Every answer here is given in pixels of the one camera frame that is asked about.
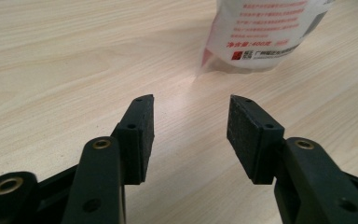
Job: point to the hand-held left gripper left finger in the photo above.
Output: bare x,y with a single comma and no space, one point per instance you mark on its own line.
99,180

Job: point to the clear red-print plastic pouch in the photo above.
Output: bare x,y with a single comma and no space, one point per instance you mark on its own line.
261,31

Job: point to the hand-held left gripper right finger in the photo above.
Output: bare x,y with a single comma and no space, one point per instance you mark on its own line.
304,180

